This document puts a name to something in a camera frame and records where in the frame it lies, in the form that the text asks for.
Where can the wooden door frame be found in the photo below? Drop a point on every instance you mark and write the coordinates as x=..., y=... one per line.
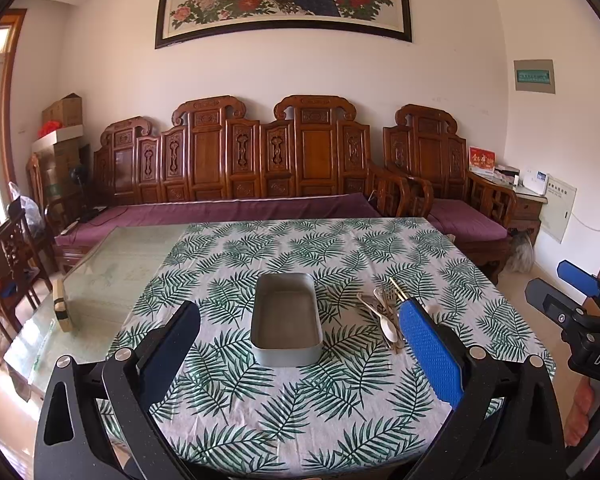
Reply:
x=12, y=20

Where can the white plastic bag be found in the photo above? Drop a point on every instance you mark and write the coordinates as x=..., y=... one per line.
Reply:
x=32, y=214

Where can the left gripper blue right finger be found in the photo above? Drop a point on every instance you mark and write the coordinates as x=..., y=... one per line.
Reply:
x=442, y=370

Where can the dark wooden dining chair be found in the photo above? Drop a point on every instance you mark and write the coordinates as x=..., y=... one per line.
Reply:
x=20, y=269

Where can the purple armchair cushion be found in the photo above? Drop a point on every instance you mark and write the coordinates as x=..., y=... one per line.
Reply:
x=467, y=224

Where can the purple bench cushion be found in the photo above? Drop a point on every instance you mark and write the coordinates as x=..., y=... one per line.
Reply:
x=90, y=233

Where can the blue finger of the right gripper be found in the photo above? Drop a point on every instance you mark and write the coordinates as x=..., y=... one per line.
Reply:
x=586, y=283
x=549, y=300

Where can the metal fork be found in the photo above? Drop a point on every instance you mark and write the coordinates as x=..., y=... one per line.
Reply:
x=391, y=305

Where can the grey metal rectangular tray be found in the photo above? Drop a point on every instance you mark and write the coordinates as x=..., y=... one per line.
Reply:
x=286, y=330

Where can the metal spoon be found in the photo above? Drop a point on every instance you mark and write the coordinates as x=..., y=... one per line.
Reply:
x=372, y=304

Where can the carved wooden armchair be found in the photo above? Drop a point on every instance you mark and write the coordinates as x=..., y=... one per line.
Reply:
x=424, y=148

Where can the long carved wooden bench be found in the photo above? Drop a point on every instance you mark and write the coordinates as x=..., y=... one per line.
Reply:
x=315, y=147

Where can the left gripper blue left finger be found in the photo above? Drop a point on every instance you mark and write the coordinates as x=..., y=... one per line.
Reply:
x=165, y=352

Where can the green leaf pattern tablecloth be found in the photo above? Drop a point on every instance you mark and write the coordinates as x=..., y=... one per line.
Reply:
x=360, y=405

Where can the red gift box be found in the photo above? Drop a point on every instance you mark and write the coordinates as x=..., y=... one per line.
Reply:
x=481, y=161

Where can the wooden side table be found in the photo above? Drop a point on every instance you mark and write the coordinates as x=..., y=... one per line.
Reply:
x=526, y=215

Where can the grey wall electrical panel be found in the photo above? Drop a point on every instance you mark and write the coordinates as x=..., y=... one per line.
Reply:
x=534, y=76

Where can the white wall distribution box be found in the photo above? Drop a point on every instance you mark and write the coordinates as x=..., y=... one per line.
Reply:
x=556, y=212

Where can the person's right hand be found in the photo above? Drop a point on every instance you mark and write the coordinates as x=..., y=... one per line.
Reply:
x=576, y=424

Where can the light bamboo chopstick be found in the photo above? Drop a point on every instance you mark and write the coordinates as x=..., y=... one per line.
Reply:
x=399, y=292

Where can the stacked cardboard boxes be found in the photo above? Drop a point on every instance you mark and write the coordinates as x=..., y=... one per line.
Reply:
x=55, y=154

